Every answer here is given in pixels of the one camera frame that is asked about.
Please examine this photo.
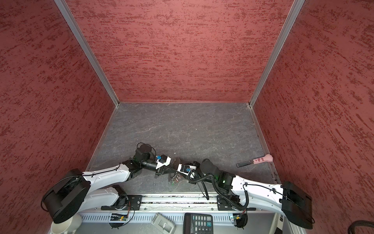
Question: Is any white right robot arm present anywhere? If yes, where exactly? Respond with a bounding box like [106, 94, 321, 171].
[177, 159, 315, 230]

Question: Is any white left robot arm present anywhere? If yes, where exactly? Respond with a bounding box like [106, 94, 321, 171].
[41, 142, 177, 224]

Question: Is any black desk calculator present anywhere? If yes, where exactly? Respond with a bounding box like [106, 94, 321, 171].
[183, 213, 213, 234]

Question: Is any grey plastic device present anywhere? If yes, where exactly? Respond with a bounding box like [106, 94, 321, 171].
[151, 213, 176, 234]

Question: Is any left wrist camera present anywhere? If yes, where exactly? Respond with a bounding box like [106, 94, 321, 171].
[156, 155, 171, 170]

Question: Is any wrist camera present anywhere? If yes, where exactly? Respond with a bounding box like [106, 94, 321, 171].
[177, 164, 197, 175]
[156, 155, 171, 170]

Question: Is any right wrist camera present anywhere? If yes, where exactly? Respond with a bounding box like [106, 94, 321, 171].
[177, 164, 197, 175]

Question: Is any aluminium mounting rail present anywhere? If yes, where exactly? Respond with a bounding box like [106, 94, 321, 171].
[78, 192, 264, 214]

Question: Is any pink handled knife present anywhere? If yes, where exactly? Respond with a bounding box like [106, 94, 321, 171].
[236, 154, 273, 168]

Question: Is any aluminium corner post left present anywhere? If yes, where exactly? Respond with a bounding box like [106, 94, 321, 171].
[54, 0, 120, 108]

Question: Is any aluminium corner post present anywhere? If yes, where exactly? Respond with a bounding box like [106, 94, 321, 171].
[54, 0, 120, 108]
[249, 0, 305, 108]

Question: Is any aluminium corner post right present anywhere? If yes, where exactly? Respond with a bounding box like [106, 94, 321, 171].
[249, 0, 305, 108]

